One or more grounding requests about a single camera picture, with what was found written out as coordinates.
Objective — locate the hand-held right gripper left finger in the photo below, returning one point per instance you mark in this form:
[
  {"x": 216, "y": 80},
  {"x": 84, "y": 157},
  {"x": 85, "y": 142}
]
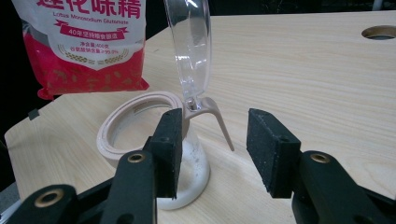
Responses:
[{"x": 166, "y": 155}]

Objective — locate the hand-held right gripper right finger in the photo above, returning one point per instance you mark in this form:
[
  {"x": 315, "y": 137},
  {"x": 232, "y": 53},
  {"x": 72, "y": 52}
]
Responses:
[{"x": 274, "y": 155}]

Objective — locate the red and white seasoning bag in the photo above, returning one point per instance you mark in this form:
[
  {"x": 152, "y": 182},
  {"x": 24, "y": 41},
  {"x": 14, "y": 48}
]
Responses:
[{"x": 87, "y": 46}]

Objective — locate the grey tape piece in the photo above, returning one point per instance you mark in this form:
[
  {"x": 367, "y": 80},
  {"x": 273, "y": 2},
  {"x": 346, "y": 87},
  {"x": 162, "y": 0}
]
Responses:
[{"x": 33, "y": 114}]

